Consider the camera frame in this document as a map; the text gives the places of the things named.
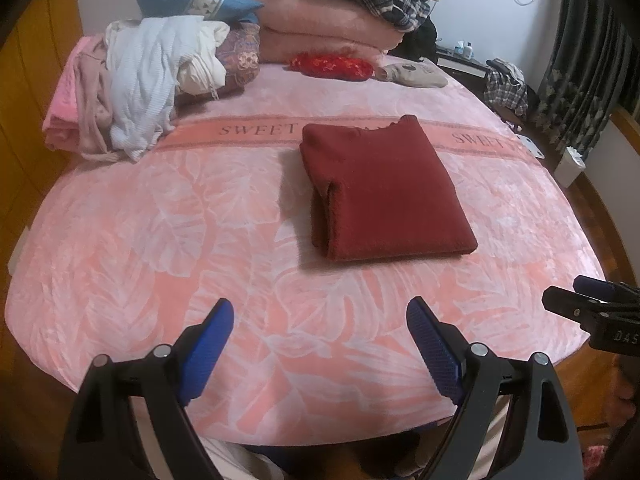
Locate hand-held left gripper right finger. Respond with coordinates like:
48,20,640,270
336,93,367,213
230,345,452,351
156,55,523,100
406,296,586,480

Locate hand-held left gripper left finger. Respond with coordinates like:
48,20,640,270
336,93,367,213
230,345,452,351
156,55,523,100
57,297,236,480

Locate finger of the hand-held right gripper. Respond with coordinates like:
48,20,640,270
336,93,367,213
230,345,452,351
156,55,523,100
572,274,640,304
542,285,609,334

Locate dark red sweater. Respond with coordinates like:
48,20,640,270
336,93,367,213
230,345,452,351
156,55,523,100
300,115,478,262

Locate pink leaf-print blanket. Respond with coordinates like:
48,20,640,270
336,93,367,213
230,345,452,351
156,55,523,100
5,57,608,448

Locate person's light trousers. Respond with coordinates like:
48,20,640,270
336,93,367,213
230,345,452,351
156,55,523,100
130,395,513,480

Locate white waste bin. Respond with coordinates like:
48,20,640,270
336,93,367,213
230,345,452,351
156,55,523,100
552,145,587,187

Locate white power strip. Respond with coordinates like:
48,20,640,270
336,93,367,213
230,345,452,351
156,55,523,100
514,132,546,161

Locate dark floral curtain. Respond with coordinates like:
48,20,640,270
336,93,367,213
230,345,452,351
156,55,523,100
530,0,640,153

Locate light plaid shirt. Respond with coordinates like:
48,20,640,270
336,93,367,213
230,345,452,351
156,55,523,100
482,58,530,118

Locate dark nightstand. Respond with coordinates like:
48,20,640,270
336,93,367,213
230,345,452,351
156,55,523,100
434,44,498,78

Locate dusty pink garment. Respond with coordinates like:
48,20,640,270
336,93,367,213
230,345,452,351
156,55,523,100
72,35,121,161

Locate white striped garment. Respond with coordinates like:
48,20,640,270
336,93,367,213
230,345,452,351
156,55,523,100
105,15,206,162

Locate cream cloth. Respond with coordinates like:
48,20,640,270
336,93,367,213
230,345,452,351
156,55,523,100
175,20,231,96

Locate bright pink towel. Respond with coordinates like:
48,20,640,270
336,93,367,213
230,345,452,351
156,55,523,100
42,35,83,151

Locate purple patterned pillow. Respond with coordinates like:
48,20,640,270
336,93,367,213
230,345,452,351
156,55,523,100
172,22,263,106

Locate black garment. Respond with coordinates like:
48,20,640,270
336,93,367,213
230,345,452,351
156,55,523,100
395,15,441,63

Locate red patterned pouch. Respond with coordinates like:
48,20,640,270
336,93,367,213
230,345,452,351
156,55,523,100
286,51,375,82

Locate yellow wooden wardrobe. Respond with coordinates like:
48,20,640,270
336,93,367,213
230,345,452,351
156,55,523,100
0,0,83,241

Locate folded pink blanket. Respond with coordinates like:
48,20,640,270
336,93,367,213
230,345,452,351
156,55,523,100
250,0,408,63

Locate blue pillow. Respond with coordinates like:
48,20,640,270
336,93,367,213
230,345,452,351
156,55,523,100
132,0,265,25

